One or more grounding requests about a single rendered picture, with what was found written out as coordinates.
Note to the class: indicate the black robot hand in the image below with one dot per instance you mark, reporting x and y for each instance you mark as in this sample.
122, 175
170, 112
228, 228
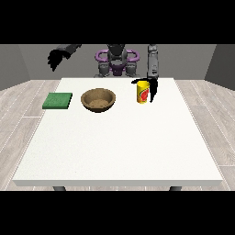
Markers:
153, 87
55, 59

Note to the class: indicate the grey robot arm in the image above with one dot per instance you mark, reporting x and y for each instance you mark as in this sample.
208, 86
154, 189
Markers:
70, 48
152, 61

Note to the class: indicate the yellow cup with melon print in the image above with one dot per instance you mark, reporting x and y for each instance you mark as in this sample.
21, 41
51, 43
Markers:
142, 91

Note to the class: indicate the green square pad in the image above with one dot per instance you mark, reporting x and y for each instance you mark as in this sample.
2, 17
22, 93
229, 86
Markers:
57, 100

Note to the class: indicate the brown wooden bowl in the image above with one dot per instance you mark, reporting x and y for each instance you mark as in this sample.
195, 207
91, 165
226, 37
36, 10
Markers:
98, 99

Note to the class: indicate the grey robot trunk purple rings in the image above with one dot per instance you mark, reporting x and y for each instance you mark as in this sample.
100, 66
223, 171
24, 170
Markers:
116, 62

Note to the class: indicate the dark table leg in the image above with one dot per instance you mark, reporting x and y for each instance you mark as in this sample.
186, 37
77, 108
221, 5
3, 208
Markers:
59, 188
175, 188

